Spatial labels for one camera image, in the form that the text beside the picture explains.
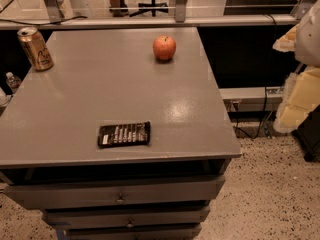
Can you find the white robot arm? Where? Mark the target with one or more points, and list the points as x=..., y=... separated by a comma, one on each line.
x=303, y=39

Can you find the clear plastic water bottle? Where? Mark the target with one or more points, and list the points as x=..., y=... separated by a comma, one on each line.
x=13, y=82

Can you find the black office chair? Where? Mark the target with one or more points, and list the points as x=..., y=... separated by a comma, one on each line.
x=151, y=7

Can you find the aluminium frame rail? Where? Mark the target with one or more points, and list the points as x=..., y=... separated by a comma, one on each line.
x=252, y=99

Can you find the black snack bar wrapper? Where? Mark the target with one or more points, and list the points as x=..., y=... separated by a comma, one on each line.
x=122, y=135

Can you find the grey drawer cabinet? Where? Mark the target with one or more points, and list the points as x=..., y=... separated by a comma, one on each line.
x=50, y=160

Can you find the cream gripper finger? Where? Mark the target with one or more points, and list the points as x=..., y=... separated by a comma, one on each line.
x=301, y=96

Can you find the orange soda can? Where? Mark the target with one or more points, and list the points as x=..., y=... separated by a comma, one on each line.
x=35, y=48

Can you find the red apple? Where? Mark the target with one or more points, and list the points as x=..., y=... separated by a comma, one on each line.
x=164, y=47

